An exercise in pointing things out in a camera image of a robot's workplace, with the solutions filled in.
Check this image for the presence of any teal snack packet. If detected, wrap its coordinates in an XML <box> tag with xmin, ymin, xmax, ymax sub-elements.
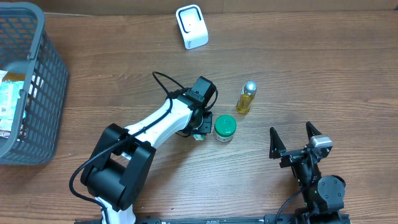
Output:
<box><xmin>1</xmin><ymin>81</ymin><xmax>24</xmax><ymax>131</ymax></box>

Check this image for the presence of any brown mushroom snack bag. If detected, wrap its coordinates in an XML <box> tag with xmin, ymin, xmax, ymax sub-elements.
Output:
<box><xmin>1</xmin><ymin>70</ymin><xmax>25</xmax><ymax>138</ymax></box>

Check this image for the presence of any white barcode scanner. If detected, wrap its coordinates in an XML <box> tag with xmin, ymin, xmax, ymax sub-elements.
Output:
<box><xmin>175</xmin><ymin>4</ymin><xmax>209</xmax><ymax>50</ymax></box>

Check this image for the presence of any green lid white jar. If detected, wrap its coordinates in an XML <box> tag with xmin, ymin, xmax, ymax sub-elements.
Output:
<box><xmin>214</xmin><ymin>114</ymin><xmax>237</xmax><ymax>142</ymax></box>

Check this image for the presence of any yellow dish soap bottle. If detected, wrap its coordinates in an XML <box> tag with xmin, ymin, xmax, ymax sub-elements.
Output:
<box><xmin>236</xmin><ymin>80</ymin><xmax>257</xmax><ymax>114</ymax></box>

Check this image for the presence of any grey plastic shopping basket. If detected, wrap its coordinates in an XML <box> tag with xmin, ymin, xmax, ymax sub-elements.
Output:
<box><xmin>1</xmin><ymin>2</ymin><xmax>69</xmax><ymax>165</ymax></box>

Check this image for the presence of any small teal gum pack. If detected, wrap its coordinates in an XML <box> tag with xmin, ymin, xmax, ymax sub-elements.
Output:
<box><xmin>193</xmin><ymin>134</ymin><xmax>205</xmax><ymax>141</ymax></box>

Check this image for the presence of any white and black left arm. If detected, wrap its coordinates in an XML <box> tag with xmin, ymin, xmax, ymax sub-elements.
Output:
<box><xmin>69</xmin><ymin>87</ymin><xmax>218</xmax><ymax>223</ymax></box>

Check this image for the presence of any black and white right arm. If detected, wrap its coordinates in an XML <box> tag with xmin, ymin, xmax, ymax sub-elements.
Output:
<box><xmin>269</xmin><ymin>121</ymin><xmax>350</xmax><ymax>223</ymax></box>

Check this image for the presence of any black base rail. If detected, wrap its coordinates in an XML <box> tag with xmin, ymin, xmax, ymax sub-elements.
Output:
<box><xmin>74</xmin><ymin>215</ymin><xmax>351</xmax><ymax>224</ymax></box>

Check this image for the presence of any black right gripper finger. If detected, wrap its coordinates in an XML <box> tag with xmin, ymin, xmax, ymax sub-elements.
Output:
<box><xmin>269</xmin><ymin>127</ymin><xmax>287</xmax><ymax>159</ymax></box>
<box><xmin>305</xmin><ymin>121</ymin><xmax>322</xmax><ymax>139</ymax></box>

